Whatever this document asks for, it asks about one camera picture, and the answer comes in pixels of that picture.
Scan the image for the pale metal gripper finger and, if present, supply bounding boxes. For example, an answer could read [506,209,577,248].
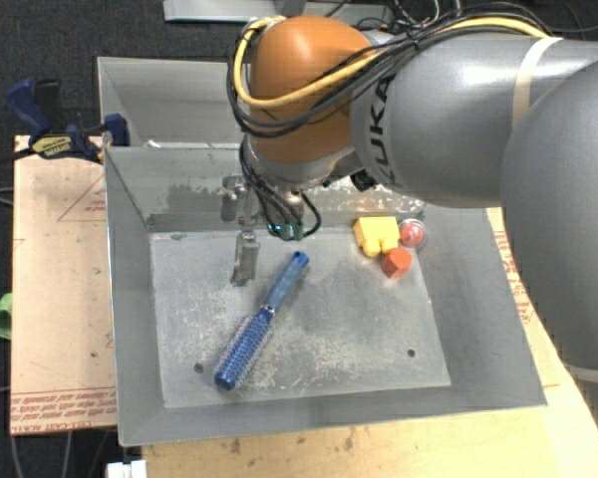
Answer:
[220,173,247,224]
[229,230,262,288]

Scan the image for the blue round hairbrush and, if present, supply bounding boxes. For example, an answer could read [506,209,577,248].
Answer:
[212,250,311,392]

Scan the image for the yellow toy building block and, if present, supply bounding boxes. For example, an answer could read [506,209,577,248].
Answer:
[352,215,401,259]

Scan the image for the grey metal bin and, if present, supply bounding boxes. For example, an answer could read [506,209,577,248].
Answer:
[97,56,549,448]

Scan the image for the orange-red hexagonal block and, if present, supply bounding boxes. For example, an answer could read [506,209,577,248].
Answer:
[380,246,415,281]

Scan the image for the red ball in clear shell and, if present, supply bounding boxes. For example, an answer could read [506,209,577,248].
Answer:
[397,218,427,251]

